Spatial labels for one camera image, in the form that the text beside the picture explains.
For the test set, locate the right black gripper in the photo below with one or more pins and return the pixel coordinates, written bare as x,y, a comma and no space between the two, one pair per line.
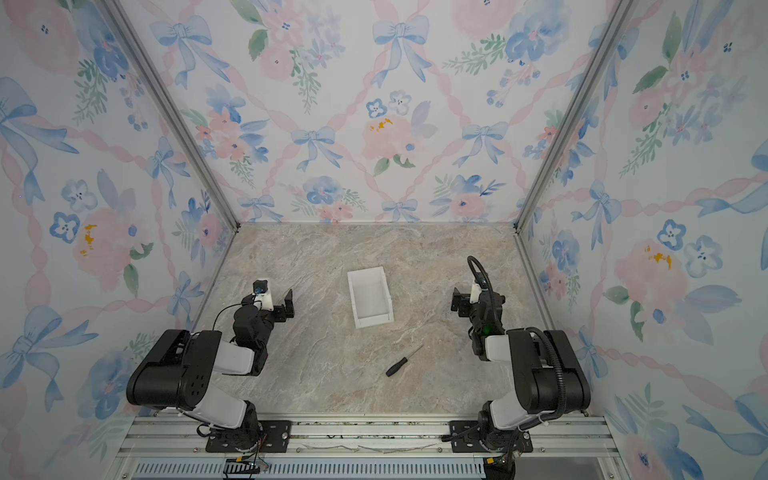
463,300

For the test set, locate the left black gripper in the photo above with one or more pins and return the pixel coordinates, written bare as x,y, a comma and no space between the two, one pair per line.
279,310

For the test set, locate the black handled screwdriver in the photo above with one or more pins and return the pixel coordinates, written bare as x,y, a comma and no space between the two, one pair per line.
393,369

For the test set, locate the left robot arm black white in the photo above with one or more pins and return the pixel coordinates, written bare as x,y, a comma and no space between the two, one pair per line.
177,373

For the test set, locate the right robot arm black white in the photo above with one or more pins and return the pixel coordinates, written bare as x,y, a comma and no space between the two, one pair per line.
547,383

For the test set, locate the white plastic bin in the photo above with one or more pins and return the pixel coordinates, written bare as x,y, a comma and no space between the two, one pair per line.
370,297

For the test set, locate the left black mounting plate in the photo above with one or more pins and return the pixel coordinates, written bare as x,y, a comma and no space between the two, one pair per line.
263,436

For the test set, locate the black mounting plate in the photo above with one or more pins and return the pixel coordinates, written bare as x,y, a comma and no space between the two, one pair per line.
466,436
263,436

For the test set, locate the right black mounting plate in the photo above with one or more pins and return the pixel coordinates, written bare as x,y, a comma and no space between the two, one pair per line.
466,436

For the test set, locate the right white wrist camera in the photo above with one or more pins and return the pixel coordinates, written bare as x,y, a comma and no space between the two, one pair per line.
475,292

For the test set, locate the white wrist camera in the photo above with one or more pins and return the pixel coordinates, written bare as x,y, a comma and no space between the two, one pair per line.
262,297
475,292

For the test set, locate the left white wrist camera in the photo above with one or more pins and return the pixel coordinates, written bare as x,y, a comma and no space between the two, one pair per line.
262,297

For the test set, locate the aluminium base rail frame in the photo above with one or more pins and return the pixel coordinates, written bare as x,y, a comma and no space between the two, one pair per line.
370,446

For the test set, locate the right aluminium corner post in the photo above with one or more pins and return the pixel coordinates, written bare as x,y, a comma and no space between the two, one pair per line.
607,42

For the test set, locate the aluminium corner post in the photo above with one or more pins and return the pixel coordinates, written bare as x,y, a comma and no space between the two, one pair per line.
607,42
117,19

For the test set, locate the left aluminium corner post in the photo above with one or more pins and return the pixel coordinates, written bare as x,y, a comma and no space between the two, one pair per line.
117,19

